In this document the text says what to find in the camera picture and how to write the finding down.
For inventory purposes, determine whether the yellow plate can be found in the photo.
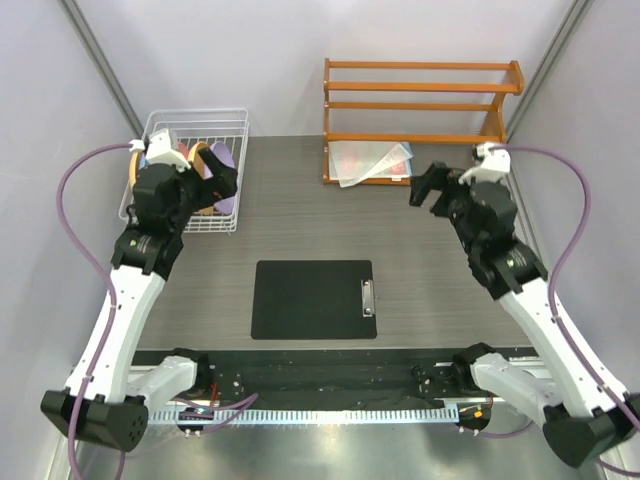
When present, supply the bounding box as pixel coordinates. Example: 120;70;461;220
189;142;211;180

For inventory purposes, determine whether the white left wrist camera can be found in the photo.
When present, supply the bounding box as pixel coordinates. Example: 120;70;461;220
129;128;189;172

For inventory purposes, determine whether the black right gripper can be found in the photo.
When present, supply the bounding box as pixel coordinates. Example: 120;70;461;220
410;161;482;255

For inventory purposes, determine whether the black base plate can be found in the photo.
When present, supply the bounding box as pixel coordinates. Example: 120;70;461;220
134;347;531;409

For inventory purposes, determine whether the purple plate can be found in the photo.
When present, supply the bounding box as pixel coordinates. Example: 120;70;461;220
210;141;238;215

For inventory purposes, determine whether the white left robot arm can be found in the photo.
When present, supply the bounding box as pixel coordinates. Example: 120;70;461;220
40;142;238;452

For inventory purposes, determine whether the slotted cable duct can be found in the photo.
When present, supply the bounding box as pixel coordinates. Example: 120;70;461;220
148;404;459;426

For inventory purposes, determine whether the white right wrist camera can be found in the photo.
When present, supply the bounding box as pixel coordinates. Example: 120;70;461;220
458;142;511;185

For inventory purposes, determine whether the tan plate in rack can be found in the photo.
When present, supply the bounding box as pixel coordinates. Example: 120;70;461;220
128;151;143;188

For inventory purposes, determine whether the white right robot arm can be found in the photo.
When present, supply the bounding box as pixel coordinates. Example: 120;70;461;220
409;162;639;468

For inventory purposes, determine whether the white wire dish rack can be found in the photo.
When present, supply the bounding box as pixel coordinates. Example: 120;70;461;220
143;108;250;234

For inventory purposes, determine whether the pink plate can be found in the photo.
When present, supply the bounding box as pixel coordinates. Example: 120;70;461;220
177;142;190;161

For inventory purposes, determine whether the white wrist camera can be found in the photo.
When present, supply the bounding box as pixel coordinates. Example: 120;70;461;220
458;142;511;185
129;128;189;172

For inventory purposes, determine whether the orange wooden shelf rack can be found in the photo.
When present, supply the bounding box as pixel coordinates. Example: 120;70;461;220
323;59;525;184

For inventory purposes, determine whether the black clipboard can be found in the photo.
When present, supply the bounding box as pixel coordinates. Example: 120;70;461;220
251;260;377;340

